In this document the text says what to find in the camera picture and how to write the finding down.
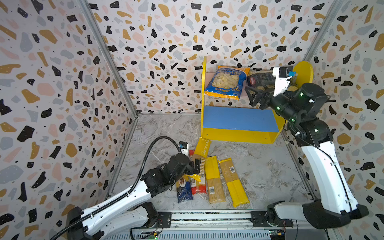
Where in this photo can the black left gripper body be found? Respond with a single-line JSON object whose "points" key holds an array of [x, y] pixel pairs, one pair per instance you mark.
{"points": [[187, 170]]}

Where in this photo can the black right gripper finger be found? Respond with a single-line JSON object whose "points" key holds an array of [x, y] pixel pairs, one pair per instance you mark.
{"points": [[254, 99], [256, 90]]}

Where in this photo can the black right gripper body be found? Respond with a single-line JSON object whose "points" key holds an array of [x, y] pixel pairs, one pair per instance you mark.
{"points": [[263, 98]]}

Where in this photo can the black penne pasta bag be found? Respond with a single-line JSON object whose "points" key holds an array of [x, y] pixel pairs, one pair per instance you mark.
{"points": [[261, 78]]}

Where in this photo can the blue orecchiette pasta bag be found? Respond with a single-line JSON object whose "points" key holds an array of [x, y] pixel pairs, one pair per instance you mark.
{"points": [[227, 82]]}

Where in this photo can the yellow spaghetti bag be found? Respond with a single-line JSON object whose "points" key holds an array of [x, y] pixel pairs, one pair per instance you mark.
{"points": [[235, 187]]}

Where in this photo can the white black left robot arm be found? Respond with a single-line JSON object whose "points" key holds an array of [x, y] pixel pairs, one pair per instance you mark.
{"points": [[131, 208]]}

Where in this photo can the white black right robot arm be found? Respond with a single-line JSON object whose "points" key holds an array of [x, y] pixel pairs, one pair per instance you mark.
{"points": [[336, 206]]}

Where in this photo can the small yellow pasta bag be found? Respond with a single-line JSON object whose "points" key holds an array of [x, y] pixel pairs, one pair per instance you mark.
{"points": [[192, 177]]}

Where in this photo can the red pasta packet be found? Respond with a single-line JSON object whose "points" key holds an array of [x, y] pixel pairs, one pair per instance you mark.
{"points": [[199, 187]]}

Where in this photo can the dark blue pasta bag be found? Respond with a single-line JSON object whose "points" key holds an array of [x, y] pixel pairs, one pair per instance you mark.
{"points": [[184, 191]]}

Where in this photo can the yellow wooden shelf unit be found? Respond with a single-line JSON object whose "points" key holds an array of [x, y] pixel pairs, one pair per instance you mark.
{"points": [[248, 125]]}

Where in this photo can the yellow spaghetti box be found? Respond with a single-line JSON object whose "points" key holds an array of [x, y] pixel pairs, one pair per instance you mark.
{"points": [[201, 152]]}

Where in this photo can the clear yellow spaghetti packet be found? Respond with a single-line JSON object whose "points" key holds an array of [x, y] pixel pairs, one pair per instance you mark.
{"points": [[214, 183]]}

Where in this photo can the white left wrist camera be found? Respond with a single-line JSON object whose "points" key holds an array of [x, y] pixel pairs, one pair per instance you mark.
{"points": [[184, 147]]}

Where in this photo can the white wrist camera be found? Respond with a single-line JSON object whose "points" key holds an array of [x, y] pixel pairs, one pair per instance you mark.
{"points": [[284, 77], [184, 147]]}

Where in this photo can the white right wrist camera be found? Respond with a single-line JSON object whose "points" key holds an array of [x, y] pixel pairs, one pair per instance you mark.
{"points": [[284, 77]]}

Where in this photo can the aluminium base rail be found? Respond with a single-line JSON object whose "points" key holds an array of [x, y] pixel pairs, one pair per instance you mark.
{"points": [[226, 225]]}

